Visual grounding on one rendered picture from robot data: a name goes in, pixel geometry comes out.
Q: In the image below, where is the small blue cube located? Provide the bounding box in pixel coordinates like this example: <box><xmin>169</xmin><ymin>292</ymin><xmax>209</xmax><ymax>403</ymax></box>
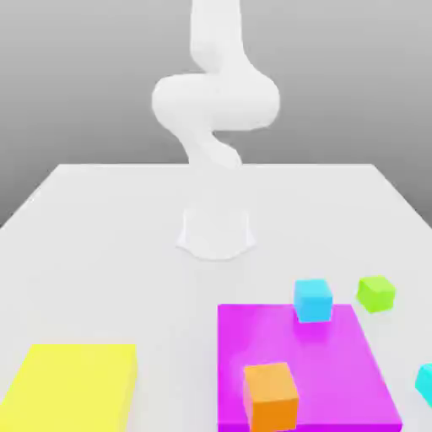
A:
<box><xmin>292</xmin><ymin>278</ymin><xmax>334</xmax><ymax>324</ymax></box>

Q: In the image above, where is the small green cube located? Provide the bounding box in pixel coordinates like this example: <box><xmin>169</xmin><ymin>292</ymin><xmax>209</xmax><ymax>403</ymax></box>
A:
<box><xmin>355</xmin><ymin>274</ymin><xmax>397</xmax><ymax>315</ymax></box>

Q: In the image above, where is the small orange cube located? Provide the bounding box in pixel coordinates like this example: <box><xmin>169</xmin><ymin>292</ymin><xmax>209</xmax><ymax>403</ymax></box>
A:
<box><xmin>242</xmin><ymin>361</ymin><xmax>300</xmax><ymax>432</ymax></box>

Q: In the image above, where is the small cyan cube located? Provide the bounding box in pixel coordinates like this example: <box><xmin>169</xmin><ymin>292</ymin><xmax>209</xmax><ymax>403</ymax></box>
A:
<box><xmin>414</xmin><ymin>363</ymin><xmax>432</xmax><ymax>408</ymax></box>

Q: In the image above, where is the large magenta box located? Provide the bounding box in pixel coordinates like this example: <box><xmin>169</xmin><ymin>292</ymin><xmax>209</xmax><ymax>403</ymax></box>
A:
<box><xmin>216</xmin><ymin>302</ymin><xmax>404</xmax><ymax>432</ymax></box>

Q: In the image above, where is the large yellow box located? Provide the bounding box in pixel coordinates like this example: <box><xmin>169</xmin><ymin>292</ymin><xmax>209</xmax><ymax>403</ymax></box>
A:
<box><xmin>0</xmin><ymin>343</ymin><xmax>138</xmax><ymax>432</ymax></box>

